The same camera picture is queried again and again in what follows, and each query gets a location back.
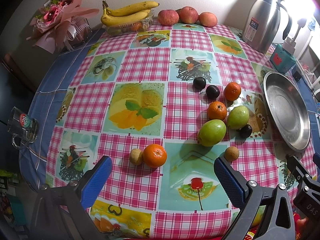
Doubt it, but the dark plum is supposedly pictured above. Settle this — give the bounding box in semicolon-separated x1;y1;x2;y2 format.
238;124;252;138
206;85;220;100
193;77;206;90

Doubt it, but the green guava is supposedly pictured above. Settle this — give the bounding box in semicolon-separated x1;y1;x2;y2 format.
197;119;226;147
227;106;249;130

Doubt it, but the orange tangerine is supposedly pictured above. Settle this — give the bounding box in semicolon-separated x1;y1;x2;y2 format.
143;144;167;168
223;82;241;101
207;101;227;120

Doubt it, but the person's hand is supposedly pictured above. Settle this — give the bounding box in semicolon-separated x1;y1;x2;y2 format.
296;217;314;239

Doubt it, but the large steel basin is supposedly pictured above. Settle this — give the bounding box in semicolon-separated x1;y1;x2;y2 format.
263;72;311;152

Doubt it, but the glass mug with logo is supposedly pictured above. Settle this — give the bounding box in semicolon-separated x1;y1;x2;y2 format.
7;107;39;150

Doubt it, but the black power adapter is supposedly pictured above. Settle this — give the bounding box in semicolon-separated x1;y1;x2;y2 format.
292;67;302;82

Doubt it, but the blue quilted table cover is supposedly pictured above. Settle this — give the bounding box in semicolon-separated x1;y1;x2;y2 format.
19;29;104;192

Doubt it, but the checkered fruit-print tablecloth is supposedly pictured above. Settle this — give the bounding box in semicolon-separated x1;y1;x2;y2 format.
44;21;318;240

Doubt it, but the teal plastic box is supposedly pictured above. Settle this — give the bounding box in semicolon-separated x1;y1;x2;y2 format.
270;44;296;74

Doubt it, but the stainless steel thermos jug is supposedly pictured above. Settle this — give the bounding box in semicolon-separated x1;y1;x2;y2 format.
241;0;286;53

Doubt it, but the right red apple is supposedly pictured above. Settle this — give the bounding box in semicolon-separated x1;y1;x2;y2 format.
199;12;217;28

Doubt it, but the red apple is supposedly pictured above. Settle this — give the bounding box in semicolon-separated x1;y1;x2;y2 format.
178;6;199;24
199;12;217;28
157;10;180;25

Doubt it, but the pink paper flower bouquet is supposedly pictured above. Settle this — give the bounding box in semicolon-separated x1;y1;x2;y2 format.
26;0;99;53

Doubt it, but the lower yellow banana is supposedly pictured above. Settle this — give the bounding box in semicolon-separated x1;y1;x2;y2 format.
100;9;151;27

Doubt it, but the yellow banana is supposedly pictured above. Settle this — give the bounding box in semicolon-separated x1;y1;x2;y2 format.
100;9;151;27
102;1;159;17

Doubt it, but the clear plastic fruit tray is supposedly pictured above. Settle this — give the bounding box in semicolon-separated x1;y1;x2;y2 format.
103;10;154;37

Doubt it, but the middle red apple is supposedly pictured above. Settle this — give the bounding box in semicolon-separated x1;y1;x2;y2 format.
178;6;199;24

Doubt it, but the left red apple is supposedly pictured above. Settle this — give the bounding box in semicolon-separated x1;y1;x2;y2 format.
157;10;180;25

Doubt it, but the upper yellow banana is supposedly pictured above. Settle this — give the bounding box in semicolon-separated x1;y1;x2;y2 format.
102;1;159;17

